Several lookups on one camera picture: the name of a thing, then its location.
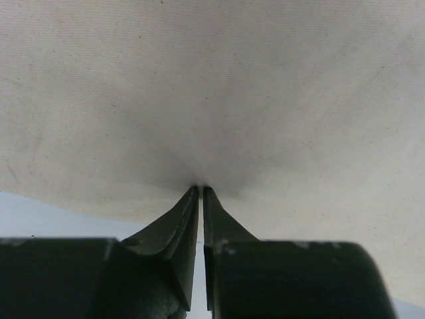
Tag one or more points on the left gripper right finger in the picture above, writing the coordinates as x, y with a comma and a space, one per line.
250, 278

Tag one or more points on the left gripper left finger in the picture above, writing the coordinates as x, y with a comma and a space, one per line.
147, 275

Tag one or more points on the beige cloth surgical kit roll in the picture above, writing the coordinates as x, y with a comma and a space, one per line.
305, 117

